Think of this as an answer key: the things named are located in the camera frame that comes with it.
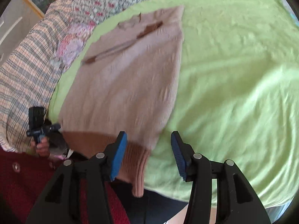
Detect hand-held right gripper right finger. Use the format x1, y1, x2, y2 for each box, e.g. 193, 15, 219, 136
171, 131, 271, 224

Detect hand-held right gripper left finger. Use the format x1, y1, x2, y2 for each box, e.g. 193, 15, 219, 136
26, 131, 128, 224

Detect light green blanket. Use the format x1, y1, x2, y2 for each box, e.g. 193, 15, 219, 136
48, 0, 299, 209

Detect person's left hand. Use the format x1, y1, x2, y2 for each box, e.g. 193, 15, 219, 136
30, 138, 51, 158

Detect beige knit sweater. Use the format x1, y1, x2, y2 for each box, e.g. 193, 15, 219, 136
57, 5, 185, 198

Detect person's red knit cardigan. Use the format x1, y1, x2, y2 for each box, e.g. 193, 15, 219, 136
0, 148, 131, 224

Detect pink floral pillow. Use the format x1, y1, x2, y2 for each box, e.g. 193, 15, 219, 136
54, 20, 97, 71

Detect person's dark pants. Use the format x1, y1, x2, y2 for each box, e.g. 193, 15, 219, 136
110, 181, 189, 224

